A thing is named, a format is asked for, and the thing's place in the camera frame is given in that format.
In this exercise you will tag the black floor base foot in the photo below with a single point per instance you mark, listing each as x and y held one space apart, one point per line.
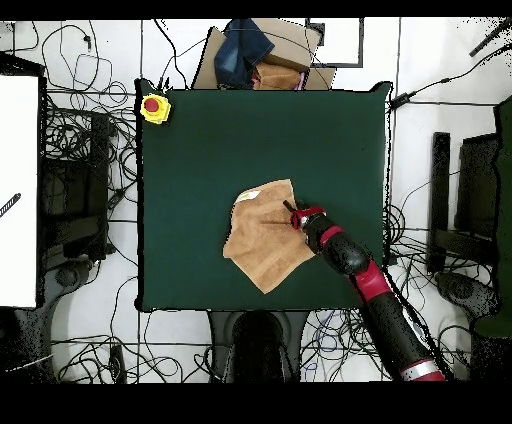
66 276
468 292

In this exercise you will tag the tan terry towel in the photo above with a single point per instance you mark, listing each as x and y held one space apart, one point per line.
264 244

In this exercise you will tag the striped black rod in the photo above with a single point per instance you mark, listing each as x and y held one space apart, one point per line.
10 204

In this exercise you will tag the dark green table cloth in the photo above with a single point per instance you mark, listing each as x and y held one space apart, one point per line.
240 140

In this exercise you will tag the orange folded cloth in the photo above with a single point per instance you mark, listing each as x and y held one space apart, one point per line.
276 78

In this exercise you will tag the thin black rectangular frame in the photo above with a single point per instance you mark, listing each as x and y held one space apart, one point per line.
340 64

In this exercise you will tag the black power adapter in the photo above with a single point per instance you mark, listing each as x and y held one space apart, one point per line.
400 100

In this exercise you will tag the brown cardboard box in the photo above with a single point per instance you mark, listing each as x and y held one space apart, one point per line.
292 44

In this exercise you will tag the yellow emergency stop button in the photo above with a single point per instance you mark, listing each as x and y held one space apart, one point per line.
160 116

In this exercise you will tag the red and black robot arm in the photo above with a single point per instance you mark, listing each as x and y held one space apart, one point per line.
384 312

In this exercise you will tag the blue denim jeans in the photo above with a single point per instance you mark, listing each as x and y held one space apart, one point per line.
240 52

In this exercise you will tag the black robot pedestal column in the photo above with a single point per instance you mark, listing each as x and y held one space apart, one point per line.
256 348

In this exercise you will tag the black floor stand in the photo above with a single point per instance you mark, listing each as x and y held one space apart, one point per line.
440 180
100 180

